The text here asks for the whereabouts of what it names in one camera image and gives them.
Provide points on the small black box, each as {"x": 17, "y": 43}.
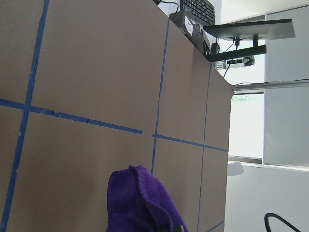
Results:
{"x": 192, "y": 31}

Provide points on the purple microfiber towel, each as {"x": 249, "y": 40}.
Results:
{"x": 138, "y": 202}

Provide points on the black monitor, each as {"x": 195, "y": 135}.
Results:
{"x": 250, "y": 31}

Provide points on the black keyboard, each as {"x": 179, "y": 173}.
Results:
{"x": 202, "y": 11}

